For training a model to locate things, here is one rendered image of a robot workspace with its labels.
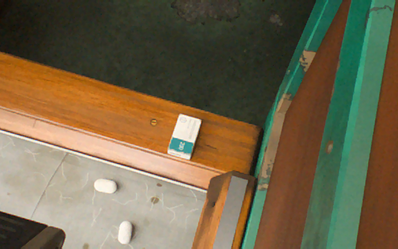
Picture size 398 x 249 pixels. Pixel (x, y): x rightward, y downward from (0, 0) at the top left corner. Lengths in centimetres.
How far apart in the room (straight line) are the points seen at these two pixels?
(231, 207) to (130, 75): 112
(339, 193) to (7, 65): 70
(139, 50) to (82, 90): 95
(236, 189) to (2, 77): 41
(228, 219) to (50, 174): 29
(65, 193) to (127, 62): 100
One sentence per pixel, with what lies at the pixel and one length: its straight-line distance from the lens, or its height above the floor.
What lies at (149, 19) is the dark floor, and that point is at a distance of 185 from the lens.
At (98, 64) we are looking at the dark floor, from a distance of 176.
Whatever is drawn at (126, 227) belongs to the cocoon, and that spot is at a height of 76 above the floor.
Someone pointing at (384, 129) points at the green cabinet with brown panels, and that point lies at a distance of 25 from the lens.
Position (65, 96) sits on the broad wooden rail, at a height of 76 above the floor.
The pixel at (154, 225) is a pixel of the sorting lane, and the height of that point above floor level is 74.
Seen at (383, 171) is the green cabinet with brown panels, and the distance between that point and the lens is 24.
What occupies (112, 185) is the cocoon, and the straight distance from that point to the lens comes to 78.
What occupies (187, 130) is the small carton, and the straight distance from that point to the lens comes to 78.
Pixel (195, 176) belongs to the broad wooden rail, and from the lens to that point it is 79.
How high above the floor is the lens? 150
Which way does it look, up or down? 65 degrees down
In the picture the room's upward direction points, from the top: 9 degrees clockwise
